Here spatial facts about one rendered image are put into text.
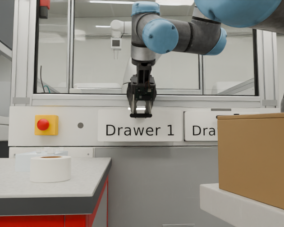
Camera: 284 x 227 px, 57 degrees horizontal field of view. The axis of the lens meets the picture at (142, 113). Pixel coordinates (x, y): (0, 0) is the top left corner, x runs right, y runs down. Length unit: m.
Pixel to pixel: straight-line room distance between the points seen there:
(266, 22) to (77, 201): 0.33
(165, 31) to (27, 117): 0.63
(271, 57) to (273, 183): 0.88
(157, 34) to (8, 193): 0.42
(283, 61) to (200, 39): 4.22
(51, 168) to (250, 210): 0.31
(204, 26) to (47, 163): 0.47
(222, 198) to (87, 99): 0.71
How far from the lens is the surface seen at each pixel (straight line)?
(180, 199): 1.03
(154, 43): 0.62
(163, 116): 0.91
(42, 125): 0.94
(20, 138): 1.05
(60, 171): 0.48
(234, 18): 0.33
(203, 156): 1.03
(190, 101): 1.02
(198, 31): 0.68
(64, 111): 1.00
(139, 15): 0.72
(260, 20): 0.34
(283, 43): 4.95
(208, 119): 1.01
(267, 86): 1.14
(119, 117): 0.90
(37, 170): 0.49
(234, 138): 0.39
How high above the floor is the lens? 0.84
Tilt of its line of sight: 5 degrees up
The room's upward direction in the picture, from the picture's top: straight up
